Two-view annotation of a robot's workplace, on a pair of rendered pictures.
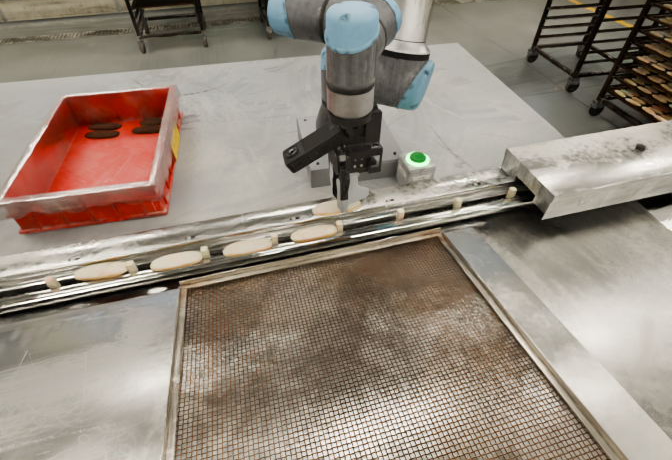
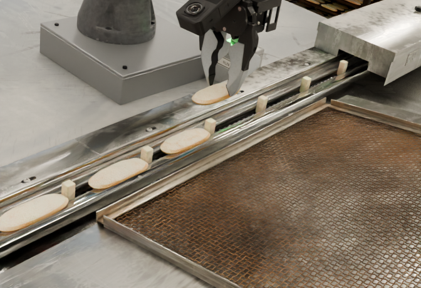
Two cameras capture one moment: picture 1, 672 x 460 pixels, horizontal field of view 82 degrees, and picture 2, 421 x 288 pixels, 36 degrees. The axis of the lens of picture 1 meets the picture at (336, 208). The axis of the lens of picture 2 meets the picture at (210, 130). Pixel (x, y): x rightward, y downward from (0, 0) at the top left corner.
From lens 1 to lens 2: 58 cm
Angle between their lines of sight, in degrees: 34
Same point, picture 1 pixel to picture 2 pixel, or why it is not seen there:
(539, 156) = (352, 25)
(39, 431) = not seen: outside the picture
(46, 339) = not seen: outside the picture
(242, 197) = (33, 132)
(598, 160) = (398, 22)
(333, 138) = not seen: outside the picture
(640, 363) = not seen: outside the picture
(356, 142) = not seen: outside the picture
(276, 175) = (56, 100)
